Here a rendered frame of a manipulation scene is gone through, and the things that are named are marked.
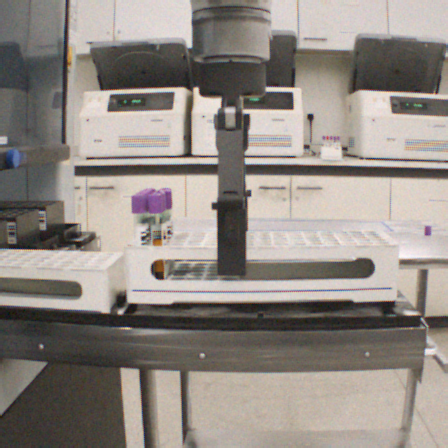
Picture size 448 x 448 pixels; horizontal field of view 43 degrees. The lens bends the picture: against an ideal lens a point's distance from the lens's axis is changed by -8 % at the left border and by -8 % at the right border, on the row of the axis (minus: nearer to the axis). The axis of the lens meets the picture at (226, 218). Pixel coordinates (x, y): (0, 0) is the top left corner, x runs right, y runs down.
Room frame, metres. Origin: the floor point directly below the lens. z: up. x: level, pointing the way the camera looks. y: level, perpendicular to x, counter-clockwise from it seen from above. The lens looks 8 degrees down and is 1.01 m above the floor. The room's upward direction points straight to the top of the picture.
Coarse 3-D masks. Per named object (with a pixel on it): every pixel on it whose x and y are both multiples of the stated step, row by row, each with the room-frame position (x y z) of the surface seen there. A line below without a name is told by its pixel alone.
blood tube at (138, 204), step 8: (136, 200) 0.63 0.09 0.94; (144, 200) 0.63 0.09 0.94; (136, 208) 0.63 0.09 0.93; (144, 208) 0.63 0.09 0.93; (136, 216) 0.63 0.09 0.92; (144, 216) 0.63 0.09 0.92; (136, 224) 0.63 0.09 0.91; (144, 224) 0.63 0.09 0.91; (136, 232) 0.63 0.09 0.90; (144, 232) 0.63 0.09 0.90; (136, 240) 0.63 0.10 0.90; (144, 240) 0.63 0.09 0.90
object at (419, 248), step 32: (192, 224) 1.28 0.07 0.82; (256, 224) 1.28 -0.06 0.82; (288, 224) 1.27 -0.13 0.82; (320, 224) 1.27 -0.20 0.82; (352, 224) 1.27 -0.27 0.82; (384, 224) 1.27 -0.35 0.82; (416, 224) 1.27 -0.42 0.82; (416, 256) 0.91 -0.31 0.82; (416, 288) 1.33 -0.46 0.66; (416, 384) 1.31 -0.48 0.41
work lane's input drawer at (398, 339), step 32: (0, 320) 0.61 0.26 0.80; (32, 320) 0.62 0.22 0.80; (64, 320) 0.62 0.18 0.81; (96, 320) 0.62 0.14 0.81; (128, 320) 0.62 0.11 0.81; (160, 320) 0.61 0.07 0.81; (192, 320) 0.61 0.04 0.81; (224, 320) 0.61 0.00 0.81; (256, 320) 0.61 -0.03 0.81; (288, 320) 0.61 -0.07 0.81; (320, 320) 0.61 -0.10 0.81; (352, 320) 0.61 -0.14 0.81; (384, 320) 0.60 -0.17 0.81; (416, 320) 0.60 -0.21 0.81; (0, 352) 0.61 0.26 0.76; (32, 352) 0.61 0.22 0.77; (64, 352) 0.61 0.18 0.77; (96, 352) 0.61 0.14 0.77; (128, 352) 0.61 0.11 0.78; (160, 352) 0.60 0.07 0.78; (192, 352) 0.60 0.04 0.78; (224, 352) 0.60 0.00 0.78; (256, 352) 0.60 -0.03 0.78; (288, 352) 0.60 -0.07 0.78; (320, 352) 0.60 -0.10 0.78; (352, 352) 0.59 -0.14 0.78; (384, 352) 0.59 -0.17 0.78; (416, 352) 0.59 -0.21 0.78
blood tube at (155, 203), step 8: (152, 200) 0.63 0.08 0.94; (160, 200) 0.63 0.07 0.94; (152, 208) 0.63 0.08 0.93; (160, 208) 0.63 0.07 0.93; (152, 216) 0.63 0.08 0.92; (160, 216) 0.63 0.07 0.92; (152, 224) 0.63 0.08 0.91; (160, 224) 0.63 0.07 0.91; (152, 232) 0.63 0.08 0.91; (160, 232) 0.63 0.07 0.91; (152, 240) 0.63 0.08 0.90; (160, 240) 0.63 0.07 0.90; (160, 264) 0.63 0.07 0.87; (160, 272) 0.63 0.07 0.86
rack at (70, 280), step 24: (0, 264) 0.65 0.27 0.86; (24, 264) 0.65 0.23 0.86; (48, 264) 0.65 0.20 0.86; (72, 264) 0.65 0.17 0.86; (96, 264) 0.66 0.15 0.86; (120, 264) 0.70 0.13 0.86; (0, 288) 0.73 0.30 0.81; (24, 288) 0.73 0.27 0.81; (48, 288) 0.73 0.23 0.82; (72, 288) 0.73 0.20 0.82; (96, 288) 0.63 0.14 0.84; (120, 288) 0.69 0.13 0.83
